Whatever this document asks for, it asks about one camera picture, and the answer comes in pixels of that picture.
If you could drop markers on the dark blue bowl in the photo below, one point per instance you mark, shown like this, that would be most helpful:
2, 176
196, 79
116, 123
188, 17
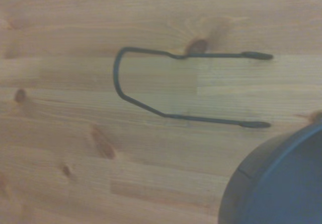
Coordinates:
281, 183

